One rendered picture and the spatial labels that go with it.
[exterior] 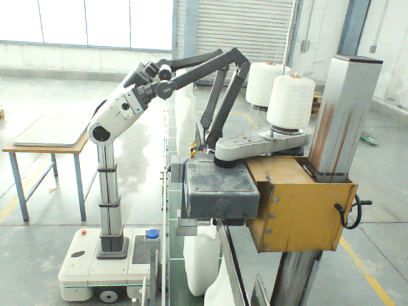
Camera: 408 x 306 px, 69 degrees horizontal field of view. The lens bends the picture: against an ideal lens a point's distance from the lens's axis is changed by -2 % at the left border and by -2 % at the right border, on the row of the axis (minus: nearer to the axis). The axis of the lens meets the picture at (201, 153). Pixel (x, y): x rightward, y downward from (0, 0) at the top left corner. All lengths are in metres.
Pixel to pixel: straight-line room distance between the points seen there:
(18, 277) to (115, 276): 0.82
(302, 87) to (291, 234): 0.56
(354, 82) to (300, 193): 0.41
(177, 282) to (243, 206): 1.05
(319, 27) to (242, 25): 2.18
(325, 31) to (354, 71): 8.54
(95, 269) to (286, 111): 1.69
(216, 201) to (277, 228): 0.31
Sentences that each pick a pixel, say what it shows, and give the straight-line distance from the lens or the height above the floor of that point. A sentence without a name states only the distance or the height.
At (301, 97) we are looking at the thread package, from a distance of 1.00.
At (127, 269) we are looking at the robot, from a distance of 2.21.
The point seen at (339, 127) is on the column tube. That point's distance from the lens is 1.14.
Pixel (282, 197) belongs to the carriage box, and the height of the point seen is 1.28.
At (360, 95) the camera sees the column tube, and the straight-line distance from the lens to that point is 1.14.
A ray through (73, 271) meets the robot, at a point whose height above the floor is 0.26.
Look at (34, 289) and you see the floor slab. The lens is 2.60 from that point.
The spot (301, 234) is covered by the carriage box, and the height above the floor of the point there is 1.11.
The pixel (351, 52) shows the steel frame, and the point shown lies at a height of 1.21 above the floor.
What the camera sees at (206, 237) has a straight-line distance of 1.59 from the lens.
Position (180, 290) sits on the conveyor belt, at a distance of 1.92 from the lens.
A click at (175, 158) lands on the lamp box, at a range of 1.18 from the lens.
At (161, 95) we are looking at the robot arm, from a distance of 1.41.
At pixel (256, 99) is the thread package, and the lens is 1.24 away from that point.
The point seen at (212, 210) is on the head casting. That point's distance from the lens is 1.00.
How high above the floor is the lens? 1.85
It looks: 25 degrees down
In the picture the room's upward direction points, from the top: 5 degrees clockwise
